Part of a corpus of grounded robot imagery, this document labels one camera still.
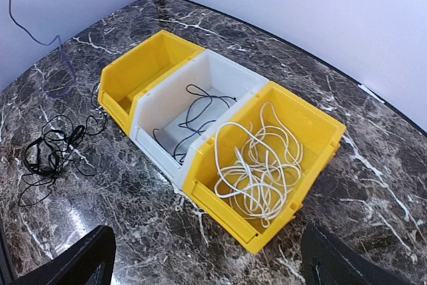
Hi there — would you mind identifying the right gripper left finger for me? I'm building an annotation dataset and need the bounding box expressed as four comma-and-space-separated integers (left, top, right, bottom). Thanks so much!
11, 225, 116, 284

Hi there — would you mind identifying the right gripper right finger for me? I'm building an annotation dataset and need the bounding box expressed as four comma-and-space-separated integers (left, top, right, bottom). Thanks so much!
301, 222, 400, 284

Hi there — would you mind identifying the black cable tangle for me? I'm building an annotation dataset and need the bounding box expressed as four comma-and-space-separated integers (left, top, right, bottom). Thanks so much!
18, 81, 109, 208

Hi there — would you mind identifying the yellow bin front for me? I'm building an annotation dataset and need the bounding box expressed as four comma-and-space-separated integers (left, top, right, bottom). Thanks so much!
183, 82, 346, 254

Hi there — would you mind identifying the yellow bin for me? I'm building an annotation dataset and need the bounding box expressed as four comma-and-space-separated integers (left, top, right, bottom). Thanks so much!
98, 30, 205, 135
183, 82, 346, 254

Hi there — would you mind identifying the white translucent bin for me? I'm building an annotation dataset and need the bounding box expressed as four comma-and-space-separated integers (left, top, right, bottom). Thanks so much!
130, 50, 268, 189

